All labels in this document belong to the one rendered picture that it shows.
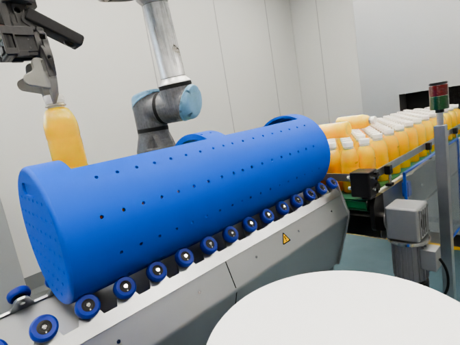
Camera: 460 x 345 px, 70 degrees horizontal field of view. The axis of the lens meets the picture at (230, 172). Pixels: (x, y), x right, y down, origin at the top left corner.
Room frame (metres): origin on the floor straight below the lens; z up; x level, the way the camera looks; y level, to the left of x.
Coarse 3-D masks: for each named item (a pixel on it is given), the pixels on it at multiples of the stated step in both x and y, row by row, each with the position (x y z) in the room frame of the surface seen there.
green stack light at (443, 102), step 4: (440, 96) 1.21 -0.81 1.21; (444, 96) 1.21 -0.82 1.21; (448, 96) 1.21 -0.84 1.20; (432, 100) 1.23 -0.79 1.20; (436, 100) 1.22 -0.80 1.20; (440, 100) 1.21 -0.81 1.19; (444, 100) 1.20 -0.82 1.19; (448, 100) 1.21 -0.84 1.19; (432, 104) 1.23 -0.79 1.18; (436, 104) 1.22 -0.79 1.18; (440, 104) 1.21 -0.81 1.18; (444, 104) 1.20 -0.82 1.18; (448, 104) 1.21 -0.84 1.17; (432, 108) 1.23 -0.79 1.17; (436, 108) 1.22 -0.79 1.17; (440, 108) 1.21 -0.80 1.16; (444, 108) 1.21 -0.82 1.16
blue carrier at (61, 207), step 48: (192, 144) 0.81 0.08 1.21; (240, 144) 0.87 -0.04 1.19; (288, 144) 0.98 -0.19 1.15; (48, 192) 0.56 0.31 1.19; (96, 192) 0.60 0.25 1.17; (144, 192) 0.65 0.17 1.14; (192, 192) 0.71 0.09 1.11; (240, 192) 0.81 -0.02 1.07; (288, 192) 0.98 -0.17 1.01; (48, 240) 0.59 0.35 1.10; (96, 240) 0.56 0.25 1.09; (144, 240) 0.63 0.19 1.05; (192, 240) 0.74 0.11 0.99; (96, 288) 0.59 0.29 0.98
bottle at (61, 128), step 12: (48, 108) 0.73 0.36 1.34; (60, 108) 0.72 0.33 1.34; (48, 120) 0.71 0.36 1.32; (60, 120) 0.71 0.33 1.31; (72, 120) 0.73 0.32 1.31; (48, 132) 0.71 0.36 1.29; (60, 132) 0.70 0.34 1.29; (72, 132) 0.72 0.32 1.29; (48, 144) 0.72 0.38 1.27; (60, 144) 0.70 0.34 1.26; (72, 144) 0.71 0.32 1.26; (60, 156) 0.70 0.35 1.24; (72, 156) 0.71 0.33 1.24; (84, 156) 0.74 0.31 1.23
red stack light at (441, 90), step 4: (444, 84) 1.21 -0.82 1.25; (432, 88) 1.23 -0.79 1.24; (436, 88) 1.21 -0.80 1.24; (440, 88) 1.21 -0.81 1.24; (444, 88) 1.21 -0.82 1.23; (432, 92) 1.23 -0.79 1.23; (436, 92) 1.21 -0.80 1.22; (440, 92) 1.21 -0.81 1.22; (444, 92) 1.20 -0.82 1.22; (448, 92) 1.22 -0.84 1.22; (432, 96) 1.23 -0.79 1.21; (436, 96) 1.22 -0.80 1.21
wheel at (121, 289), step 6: (126, 276) 0.63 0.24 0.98; (120, 282) 0.62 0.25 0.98; (126, 282) 0.62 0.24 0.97; (132, 282) 0.63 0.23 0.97; (114, 288) 0.61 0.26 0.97; (120, 288) 0.61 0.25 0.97; (126, 288) 0.61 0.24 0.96; (132, 288) 0.62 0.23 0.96; (114, 294) 0.61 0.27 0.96; (120, 294) 0.60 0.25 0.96; (126, 294) 0.60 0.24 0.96; (132, 294) 0.61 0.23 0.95
